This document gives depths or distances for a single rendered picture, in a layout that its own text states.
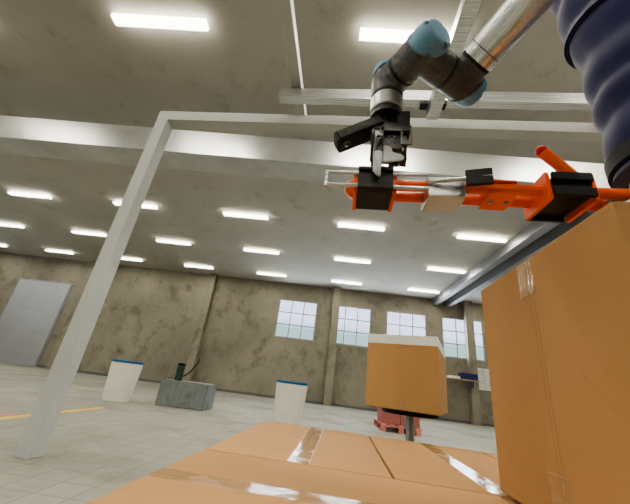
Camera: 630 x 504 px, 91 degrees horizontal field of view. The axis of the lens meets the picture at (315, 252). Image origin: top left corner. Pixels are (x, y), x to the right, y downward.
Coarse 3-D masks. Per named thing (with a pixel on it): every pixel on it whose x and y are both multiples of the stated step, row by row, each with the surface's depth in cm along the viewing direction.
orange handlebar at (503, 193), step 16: (352, 192) 64; (400, 192) 64; (416, 192) 64; (480, 192) 59; (496, 192) 58; (512, 192) 57; (528, 192) 57; (608, 192) 56; (624, 192) 55; (480, 208) 63; (496, 208) 62; (592, 208) 60
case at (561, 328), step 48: (576, 240) 44; (624, 240) 36; (528, 288) 55; (576, 288) 43; (624, 288) 36; (528, 336) 54; (576, 336) 43; (624, 336) 35; (528, 384) 53; (576, 384) 42; (624, 384) 35; (528, 432) 52; (576, 432) 41; (624, 432) 34; (528, 480) 51; (576, 480) 41; (624, 480) 34
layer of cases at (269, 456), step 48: (240, 432) 89; (288, 432) 99; (336, 432) 112; (144, 480) 44; (192, 480) 46; (240, 480) 49; (288, 480) 52; (336, 480) 55; (384, 480) 59; (432, 480) 63; (480, 480) 68
